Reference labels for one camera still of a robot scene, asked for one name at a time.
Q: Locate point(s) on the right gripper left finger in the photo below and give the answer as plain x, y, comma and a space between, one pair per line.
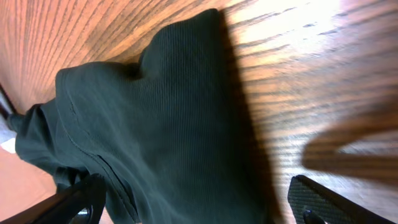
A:
82, 203

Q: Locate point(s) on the black polo shirt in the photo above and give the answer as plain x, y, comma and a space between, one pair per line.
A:
164, 132

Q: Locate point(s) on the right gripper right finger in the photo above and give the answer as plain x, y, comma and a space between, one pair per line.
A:
311, 202

